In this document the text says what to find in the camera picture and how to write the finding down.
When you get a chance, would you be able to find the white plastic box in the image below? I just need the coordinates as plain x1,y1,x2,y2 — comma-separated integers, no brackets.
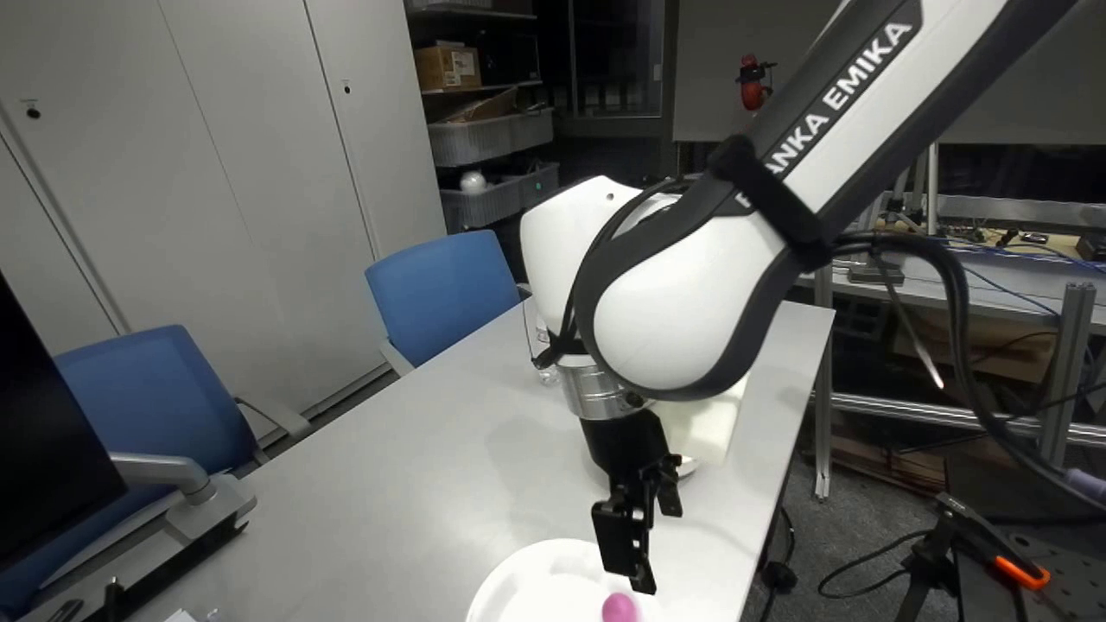
653,382,753,471

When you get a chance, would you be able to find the aluminium frame workbench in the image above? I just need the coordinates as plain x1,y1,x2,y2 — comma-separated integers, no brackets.
806,141,1106,471

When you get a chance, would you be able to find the black tripod with orange clamp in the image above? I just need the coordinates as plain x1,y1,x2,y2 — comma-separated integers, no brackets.
896,491,1058,622

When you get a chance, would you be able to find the red object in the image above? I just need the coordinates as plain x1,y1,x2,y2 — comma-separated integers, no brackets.
737,53,778,118

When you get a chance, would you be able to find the metal shelf rack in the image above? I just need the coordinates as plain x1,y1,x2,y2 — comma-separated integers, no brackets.
405,0,569,290

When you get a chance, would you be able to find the blue chair with grey armrest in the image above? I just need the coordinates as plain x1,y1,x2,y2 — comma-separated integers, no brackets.
0,320,316,622

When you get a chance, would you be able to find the black looped floor cable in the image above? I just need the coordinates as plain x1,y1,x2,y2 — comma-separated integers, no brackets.
813,523,925,602

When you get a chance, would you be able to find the white round plate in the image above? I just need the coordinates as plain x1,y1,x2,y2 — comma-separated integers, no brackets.
464,535,671,622

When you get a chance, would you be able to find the grey storage bin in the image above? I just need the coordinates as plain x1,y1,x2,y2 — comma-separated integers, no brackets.
425,108,557,174
437,163,568,235

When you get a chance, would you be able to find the black power plug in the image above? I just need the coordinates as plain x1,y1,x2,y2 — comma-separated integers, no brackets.
763,548,801,597

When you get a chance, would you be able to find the white cabinet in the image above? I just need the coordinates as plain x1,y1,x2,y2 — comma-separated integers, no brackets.
0,0,449,430

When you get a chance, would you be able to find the black arm cable sleeve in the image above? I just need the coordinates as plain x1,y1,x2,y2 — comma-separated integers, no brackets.
527,134,1106,512

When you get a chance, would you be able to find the cardboard box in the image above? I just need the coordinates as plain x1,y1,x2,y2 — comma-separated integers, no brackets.
412,36,482,98

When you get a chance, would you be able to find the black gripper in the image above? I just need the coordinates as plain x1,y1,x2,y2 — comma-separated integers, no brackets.
576,399,686,597

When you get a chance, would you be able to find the black monitor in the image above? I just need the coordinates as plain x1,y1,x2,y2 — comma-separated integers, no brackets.
0,273,130,571

